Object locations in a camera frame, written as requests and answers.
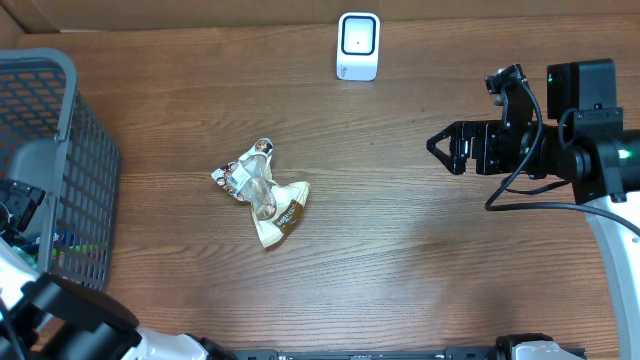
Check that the beige snack bag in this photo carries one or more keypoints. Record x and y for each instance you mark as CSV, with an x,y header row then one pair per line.
x,y
275,209

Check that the white barcode scanner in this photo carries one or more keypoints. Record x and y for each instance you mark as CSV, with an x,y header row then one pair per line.
x,y
357,54

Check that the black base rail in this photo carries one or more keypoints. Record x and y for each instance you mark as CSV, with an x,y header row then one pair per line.
x,y
450,353

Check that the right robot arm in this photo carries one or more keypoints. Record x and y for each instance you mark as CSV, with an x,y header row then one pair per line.
x,y
580,139

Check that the green packet in basket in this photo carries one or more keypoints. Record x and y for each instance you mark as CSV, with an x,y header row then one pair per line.
x,y
30,253

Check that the grey plastic mesh basket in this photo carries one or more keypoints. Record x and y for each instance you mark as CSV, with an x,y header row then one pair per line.
x,y
51,139

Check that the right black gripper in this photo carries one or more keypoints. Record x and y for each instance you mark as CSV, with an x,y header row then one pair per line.
x,y
483,133

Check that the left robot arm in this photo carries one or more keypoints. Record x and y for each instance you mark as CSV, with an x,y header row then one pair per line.
x,y
45,316

